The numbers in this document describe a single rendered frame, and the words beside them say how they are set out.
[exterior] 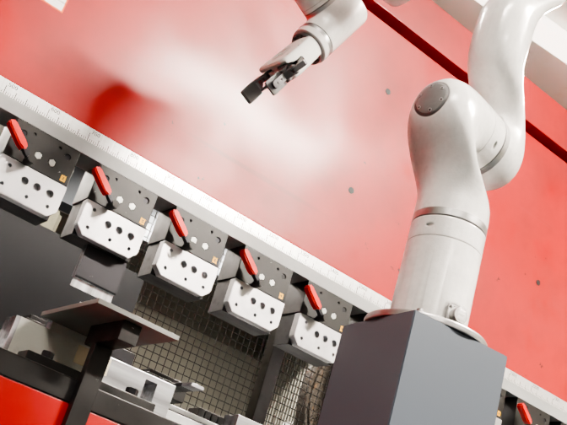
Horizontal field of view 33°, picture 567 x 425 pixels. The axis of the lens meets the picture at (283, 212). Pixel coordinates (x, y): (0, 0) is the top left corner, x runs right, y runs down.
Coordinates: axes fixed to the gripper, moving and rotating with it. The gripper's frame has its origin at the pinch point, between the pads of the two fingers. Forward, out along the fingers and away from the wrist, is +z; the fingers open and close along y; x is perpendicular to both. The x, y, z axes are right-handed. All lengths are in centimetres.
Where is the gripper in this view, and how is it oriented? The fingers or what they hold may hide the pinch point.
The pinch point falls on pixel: (260, 91)
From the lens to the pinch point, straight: 190.5
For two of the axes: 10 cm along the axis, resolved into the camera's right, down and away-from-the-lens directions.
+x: 5.7, 7.7, 2.9
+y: 5.4, -0.8, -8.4
